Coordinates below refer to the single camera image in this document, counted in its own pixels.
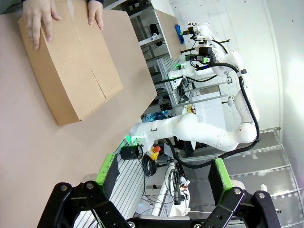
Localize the black cable bundle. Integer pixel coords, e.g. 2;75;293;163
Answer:
142;155;158;177

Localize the person's left hand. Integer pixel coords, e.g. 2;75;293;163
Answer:
86;0;105;32

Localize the black power strip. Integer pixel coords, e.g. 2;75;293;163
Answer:
174;163;189;205

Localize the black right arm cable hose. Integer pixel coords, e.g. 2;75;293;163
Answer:
165;61;261;170

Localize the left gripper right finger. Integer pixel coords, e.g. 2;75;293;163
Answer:
201;157;283;228

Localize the yellow red emergency stop button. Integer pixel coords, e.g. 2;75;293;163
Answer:
148;145;162;161

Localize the brown cardboard box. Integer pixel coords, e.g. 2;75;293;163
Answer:
18;0;124;127

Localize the aluminium background robot stand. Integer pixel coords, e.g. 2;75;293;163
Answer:
152;57;198;113

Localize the brown background table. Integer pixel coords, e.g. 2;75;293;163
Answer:
154;9;185;59

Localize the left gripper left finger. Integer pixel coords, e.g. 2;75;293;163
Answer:
37;153;133;228

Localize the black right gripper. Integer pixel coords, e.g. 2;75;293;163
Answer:
184;46;214;64

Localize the person's right hand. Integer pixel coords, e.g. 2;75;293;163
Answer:
23;0;63;50

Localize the aluminium profile frame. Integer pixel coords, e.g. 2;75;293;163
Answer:
104;135;164;219

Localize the white equipment cabinet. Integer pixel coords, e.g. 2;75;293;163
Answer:
191;95;229;130

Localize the black cylinder cup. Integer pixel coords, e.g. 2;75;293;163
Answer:
120;144;144;161

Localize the blue cloth object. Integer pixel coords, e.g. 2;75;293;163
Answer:
174;23;186;45

